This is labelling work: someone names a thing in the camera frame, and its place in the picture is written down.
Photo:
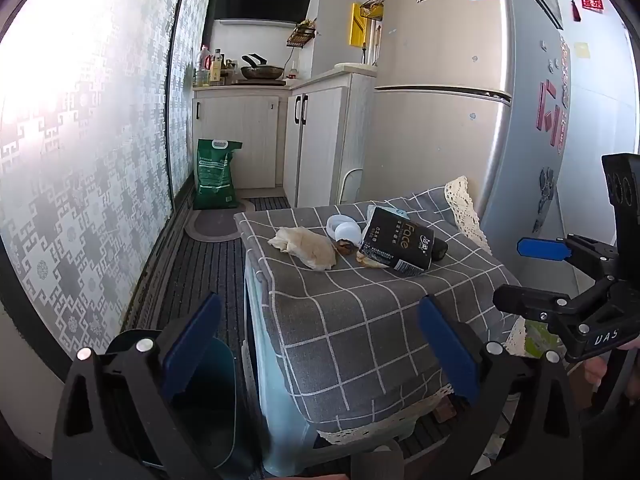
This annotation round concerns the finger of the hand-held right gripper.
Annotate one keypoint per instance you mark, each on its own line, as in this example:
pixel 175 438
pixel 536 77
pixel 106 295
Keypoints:
pixel 540 249
pixel 525 300

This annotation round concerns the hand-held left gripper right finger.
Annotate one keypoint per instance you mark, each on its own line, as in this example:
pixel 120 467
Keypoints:
pixel 450 350

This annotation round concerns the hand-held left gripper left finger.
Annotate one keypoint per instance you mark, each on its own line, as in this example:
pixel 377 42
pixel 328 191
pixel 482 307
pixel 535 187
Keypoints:
pixel 192 345

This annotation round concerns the dark teal waste bin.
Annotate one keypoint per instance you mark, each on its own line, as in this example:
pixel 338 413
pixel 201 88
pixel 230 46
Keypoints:
pixel 210 410

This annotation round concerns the dark avocado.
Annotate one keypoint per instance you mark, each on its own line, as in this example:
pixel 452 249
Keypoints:
pixel 440 250

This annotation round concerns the black tissue packet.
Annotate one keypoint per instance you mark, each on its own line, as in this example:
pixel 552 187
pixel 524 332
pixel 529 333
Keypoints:
pixel 395 245

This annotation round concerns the tan fruit peel piece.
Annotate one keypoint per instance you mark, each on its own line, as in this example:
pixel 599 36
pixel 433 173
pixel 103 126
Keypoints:
pixel 367 260

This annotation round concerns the brown nut shell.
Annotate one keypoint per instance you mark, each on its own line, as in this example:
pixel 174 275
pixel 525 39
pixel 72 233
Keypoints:
pixel 345 248

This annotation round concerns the tissue paper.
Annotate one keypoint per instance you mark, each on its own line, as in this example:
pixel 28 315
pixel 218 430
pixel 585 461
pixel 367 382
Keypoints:
pixel 307 250

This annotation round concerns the person's right hand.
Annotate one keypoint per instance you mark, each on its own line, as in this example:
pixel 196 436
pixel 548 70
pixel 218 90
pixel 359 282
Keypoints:
pixel 595 370

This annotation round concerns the green white plastic bag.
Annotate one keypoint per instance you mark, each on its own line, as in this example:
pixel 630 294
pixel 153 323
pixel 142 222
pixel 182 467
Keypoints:
pixel 540 340

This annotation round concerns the dark figure magnet cluster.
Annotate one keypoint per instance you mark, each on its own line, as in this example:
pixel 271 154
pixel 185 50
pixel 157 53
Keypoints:
pixel 545 195

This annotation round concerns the small red brown box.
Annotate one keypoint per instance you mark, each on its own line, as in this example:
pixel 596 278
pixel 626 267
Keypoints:
pixel 445 410

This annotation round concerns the dark striped floor mat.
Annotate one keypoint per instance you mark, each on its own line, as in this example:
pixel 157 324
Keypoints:
pixel 210 270

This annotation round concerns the grey oval floor mat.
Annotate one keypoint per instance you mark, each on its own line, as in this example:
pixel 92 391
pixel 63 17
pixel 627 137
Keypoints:
pixel 212 225

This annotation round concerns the red paper decal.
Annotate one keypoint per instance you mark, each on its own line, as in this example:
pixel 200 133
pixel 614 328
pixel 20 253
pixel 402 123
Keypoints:
pixel 547 110

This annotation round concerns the silver refrigerator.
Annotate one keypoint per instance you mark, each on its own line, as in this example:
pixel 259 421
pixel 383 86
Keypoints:
pixel 440 125

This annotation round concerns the green rice bag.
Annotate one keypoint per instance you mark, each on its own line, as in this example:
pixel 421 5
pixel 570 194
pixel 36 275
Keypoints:
pixel 215 180

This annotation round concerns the yellow sticky note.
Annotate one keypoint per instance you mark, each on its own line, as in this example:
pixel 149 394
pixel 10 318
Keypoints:
pixel 581 50

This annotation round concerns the frosted patterned sliding door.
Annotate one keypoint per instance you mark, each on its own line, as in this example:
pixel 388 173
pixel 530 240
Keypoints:
pixel 90 160
pixel 185 85

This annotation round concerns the white single-door cabinet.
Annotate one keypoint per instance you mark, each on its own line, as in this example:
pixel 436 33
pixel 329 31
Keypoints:
pixel 235 135

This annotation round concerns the white two-door cabinet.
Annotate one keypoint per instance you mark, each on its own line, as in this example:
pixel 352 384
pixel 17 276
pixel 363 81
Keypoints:
pixel 325 135

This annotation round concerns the hanging kitchen utensil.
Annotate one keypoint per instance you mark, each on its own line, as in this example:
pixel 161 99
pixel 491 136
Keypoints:
pixel 376 45

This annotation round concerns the flat dark cooktop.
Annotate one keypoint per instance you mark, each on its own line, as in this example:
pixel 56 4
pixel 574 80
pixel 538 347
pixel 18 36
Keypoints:
pixel 260 81

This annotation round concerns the dark sauce bottle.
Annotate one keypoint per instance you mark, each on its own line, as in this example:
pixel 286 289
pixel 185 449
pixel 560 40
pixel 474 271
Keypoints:
pixel 230 72

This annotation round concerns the yellow oil bottle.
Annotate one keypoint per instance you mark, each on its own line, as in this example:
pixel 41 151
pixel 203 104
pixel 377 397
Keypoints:
pixel 216 70

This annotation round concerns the clear bottle red cap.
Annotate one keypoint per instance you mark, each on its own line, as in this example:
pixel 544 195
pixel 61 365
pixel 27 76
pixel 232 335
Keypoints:
pixel 204 67

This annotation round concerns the yellow cutting board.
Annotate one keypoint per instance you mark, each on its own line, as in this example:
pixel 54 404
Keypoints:
pixel 359 25

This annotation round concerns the small clear bottle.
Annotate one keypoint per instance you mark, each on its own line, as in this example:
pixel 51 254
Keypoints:
pixel 293 72

